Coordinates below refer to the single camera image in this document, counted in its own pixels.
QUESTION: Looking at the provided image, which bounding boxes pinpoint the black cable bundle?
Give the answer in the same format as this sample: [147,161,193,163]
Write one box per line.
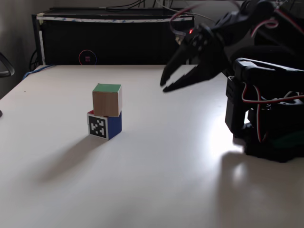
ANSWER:
[105,0,148,11]

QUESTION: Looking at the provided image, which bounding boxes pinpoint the wooden cube with green face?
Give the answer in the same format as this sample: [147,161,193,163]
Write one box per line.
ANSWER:
[92,83,124,117]

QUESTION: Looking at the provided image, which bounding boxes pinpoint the grey cable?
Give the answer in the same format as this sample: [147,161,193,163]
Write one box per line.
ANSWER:
[155,0,217,19]

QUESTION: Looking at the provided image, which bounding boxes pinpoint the blue cable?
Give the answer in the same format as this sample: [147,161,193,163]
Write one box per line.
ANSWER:
[22,64,57,80]

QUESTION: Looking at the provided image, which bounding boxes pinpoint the black computer case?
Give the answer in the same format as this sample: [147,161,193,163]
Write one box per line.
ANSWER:
[32,7,196,66]

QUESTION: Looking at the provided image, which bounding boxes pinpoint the red white servo cable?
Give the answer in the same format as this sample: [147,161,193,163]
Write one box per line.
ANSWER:
[170,2,207,38]

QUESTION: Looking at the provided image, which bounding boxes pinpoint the red-topped cube with marker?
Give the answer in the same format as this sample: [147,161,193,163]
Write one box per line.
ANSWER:
[86,109,123,141]

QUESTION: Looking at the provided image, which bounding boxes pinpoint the black chair armrest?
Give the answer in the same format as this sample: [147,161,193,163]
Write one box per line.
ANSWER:
[0,52,15,78]

